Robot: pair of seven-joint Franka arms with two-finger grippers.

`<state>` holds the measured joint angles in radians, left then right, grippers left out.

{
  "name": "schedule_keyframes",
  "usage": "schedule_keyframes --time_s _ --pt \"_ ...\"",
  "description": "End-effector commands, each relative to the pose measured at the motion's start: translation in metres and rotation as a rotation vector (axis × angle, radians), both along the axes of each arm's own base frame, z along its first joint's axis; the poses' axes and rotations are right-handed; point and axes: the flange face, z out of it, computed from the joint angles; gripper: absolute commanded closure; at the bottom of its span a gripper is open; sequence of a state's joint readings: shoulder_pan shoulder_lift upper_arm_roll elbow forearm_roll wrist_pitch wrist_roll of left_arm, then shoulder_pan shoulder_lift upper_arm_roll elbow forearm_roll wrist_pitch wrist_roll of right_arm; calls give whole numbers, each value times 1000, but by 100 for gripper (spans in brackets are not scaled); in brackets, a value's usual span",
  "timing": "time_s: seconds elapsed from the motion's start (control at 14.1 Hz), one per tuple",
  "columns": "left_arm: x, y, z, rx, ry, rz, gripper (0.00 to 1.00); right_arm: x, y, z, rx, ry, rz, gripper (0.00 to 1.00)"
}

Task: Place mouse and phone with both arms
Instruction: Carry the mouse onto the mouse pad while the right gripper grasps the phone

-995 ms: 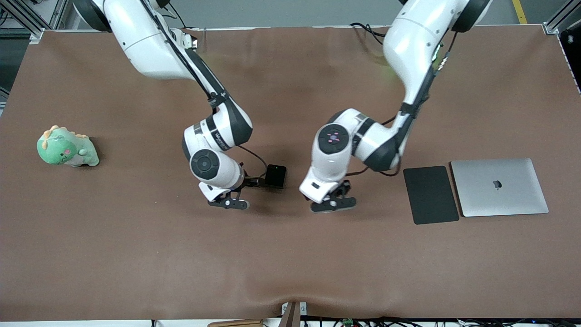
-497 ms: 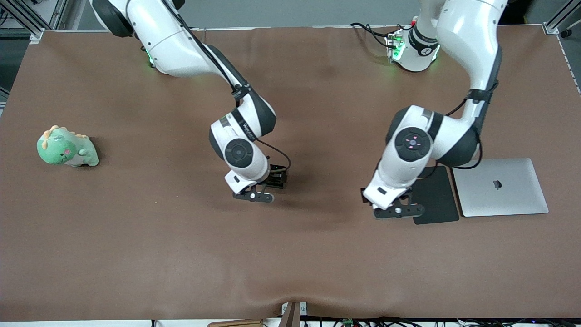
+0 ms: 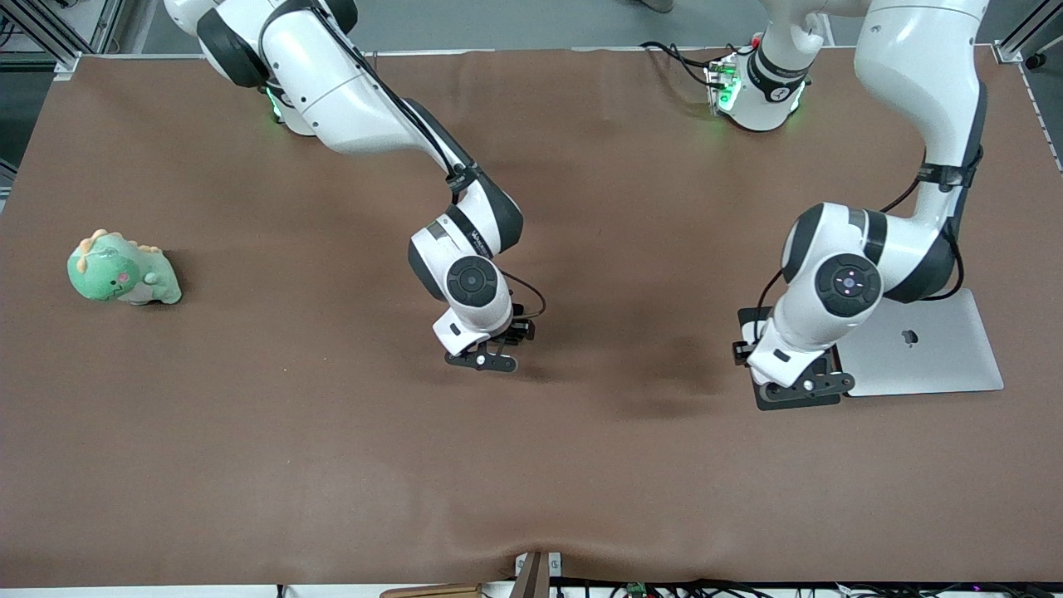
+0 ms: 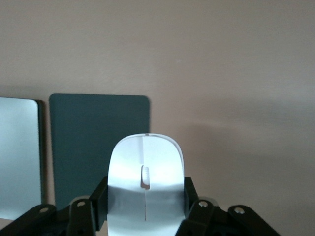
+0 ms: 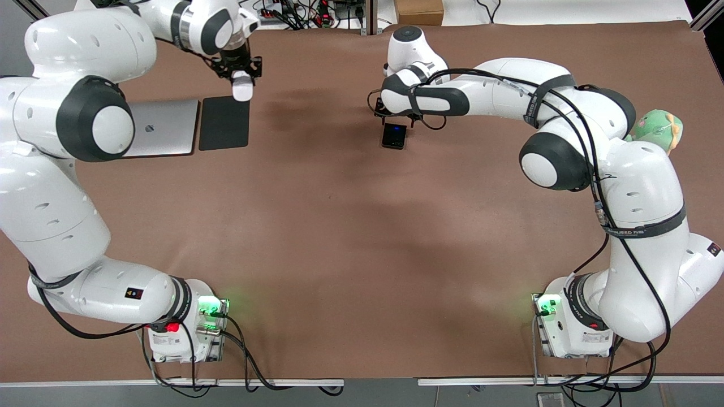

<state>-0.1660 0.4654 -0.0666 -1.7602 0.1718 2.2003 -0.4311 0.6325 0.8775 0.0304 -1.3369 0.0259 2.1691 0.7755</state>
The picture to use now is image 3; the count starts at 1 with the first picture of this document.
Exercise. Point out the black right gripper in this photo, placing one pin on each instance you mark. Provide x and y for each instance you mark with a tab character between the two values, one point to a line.
516	332

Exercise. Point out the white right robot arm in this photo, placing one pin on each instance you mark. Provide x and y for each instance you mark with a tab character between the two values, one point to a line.
349	108

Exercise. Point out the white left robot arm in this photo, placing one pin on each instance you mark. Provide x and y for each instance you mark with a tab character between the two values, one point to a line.
913	75

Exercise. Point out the black mouse pad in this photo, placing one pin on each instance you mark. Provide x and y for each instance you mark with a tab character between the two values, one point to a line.
747	322

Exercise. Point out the silver closed laptop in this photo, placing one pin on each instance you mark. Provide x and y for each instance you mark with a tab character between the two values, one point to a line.
930	357

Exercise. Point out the brown table cover cloth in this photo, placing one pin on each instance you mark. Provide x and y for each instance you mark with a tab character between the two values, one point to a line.
332	457

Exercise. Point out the brown wooden board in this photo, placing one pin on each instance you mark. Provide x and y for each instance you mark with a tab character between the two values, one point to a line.
432	591

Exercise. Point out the green dinosaur plush toy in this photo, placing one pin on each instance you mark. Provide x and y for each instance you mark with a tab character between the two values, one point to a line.
116	274

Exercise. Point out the small metal bracket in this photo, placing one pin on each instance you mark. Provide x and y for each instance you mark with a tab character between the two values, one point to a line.
555	565

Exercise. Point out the aluminium frame profile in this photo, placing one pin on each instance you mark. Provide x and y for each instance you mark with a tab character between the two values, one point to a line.
1030	37
50	33

